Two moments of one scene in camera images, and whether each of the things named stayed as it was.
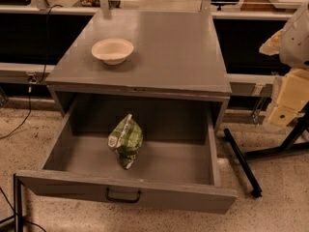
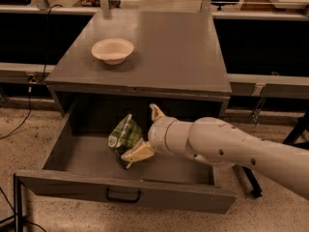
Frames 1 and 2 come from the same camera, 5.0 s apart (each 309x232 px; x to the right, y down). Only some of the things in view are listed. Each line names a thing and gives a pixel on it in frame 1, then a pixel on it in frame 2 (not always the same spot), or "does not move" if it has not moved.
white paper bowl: (112, 50) does not move
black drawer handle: (123, 200) does not move
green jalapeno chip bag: (126, 138) does not move
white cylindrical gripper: (296, 45) -> (157, 134)
